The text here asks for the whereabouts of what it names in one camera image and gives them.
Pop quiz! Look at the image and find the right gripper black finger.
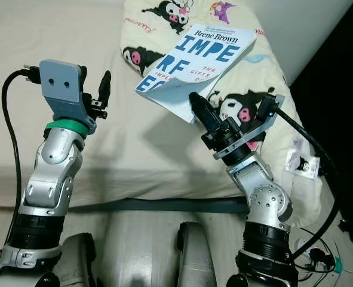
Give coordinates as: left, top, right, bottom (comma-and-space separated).
189, 91, 225, 135

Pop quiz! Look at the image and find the white book with blue title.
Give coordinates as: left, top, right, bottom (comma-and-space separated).
136, 24, 256, 124

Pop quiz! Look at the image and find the cream cartoon print blanket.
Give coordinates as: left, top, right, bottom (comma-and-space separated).
120, 0, 324, 231

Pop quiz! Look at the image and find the mattress with cream sheet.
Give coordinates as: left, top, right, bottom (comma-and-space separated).
0, 0, 308, 199

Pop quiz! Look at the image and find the white blanket label tag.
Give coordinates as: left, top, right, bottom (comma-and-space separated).
284, 134, 321, 180

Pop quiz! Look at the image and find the black cabinet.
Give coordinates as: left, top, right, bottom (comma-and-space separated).
288, 0, 353, 243

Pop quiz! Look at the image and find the grey right robot leg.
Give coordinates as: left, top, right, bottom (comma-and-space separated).
175, 222, 219, 287

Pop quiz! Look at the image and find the grey robot leg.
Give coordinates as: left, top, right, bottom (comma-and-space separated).
66, 232, 100, 287
175, 222, 219, 287

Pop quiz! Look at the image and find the grey left robot leg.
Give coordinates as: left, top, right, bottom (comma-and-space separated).
66, 232, 100, 287

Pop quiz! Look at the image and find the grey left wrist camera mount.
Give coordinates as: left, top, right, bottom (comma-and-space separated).
39, 59, 97, 134

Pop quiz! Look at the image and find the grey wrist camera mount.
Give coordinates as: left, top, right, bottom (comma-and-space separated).
39, 59, 97, 134
212, 91, 286, 161

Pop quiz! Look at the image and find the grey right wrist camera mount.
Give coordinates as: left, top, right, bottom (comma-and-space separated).
212, 91, 286, 161

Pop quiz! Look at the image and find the dark bed frame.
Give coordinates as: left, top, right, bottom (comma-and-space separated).
67, 196, 251, 215

